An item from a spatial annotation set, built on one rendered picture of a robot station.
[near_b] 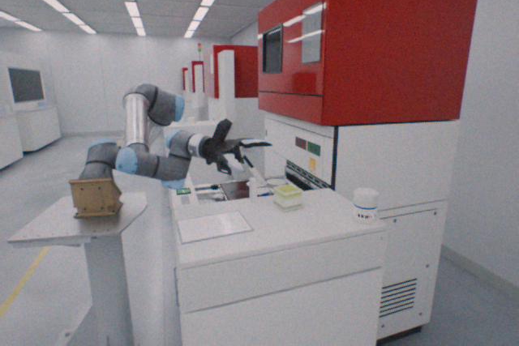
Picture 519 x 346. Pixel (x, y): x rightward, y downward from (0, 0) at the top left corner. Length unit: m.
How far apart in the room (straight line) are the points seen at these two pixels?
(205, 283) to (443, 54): 1.31
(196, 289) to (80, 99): 8.73
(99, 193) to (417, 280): 1.62
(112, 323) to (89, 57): 8.13
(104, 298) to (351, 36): 1.57
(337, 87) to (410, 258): 0.97
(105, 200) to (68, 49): 8.13
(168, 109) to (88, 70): 8.08
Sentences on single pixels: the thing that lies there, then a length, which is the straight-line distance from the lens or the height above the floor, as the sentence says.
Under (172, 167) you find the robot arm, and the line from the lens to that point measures 0.96.
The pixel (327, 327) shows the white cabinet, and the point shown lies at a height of 0.65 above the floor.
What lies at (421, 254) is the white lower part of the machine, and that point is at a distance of 1.78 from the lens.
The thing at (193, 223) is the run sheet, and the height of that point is 0.97.
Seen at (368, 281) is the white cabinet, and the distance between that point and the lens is 1.06.
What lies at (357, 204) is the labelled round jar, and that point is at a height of 1.02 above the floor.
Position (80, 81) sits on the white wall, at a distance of 9.33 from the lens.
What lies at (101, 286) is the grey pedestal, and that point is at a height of 0.48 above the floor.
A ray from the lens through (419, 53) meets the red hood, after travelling 1.45.
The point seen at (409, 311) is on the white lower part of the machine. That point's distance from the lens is 1.94.
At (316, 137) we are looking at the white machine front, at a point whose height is 1.16.
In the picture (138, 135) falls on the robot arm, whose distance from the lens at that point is 1.01.
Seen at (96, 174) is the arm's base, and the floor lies 1.00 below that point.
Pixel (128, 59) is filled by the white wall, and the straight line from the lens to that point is 9.17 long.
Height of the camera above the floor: 1.38
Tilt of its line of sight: 13 degrees down
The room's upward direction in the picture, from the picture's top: straight up
